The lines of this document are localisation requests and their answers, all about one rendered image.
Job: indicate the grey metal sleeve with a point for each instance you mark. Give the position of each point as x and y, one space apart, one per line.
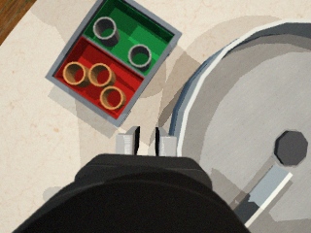
140 49
102 24

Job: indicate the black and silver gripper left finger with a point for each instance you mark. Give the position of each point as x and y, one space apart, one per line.
128 143

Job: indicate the grey crate with red and green compartments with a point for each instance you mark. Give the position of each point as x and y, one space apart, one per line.
136 25

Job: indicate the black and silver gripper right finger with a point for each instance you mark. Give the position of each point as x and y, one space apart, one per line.
165 145

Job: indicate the grey round turntable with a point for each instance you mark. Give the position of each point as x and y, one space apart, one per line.
251 118

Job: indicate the bronze bushing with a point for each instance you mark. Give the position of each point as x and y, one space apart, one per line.
70 71
95 70
104 98

